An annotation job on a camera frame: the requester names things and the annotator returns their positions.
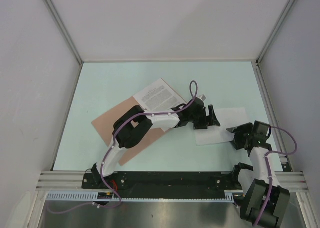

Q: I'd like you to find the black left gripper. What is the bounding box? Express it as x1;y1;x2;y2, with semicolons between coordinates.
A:
188;105;220;130

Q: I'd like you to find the white paper sheet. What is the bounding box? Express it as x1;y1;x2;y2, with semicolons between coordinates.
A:
195;107;250;145

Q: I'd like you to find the printed text paper sheet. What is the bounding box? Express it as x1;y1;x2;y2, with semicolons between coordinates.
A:
133;78;186;112

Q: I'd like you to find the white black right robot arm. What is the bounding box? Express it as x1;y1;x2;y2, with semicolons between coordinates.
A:
227;121;290;228

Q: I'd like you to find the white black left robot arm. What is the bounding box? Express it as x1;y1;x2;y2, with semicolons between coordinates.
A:
91;97;221;188

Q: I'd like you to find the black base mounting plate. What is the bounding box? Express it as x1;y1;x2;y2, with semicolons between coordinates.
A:
82;171;242;191

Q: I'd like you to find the aluminium right side rail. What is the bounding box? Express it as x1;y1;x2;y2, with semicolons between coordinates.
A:
252;61;293;172

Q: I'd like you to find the aluminium front frame rail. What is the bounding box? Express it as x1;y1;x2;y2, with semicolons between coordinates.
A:
36;170;310;192

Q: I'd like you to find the slotted grey cable duct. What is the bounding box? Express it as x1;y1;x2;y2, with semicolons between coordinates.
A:
46;191;234;203

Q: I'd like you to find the aluminium right corner post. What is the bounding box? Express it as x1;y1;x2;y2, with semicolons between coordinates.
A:
255;0;297;66

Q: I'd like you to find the aluminium corner post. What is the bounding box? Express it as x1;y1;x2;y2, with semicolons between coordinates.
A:
255;0;297;66
43;0;84;66

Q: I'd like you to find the aluminium left corner post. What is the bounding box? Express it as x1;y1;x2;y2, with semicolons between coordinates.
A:
43;0;84;66

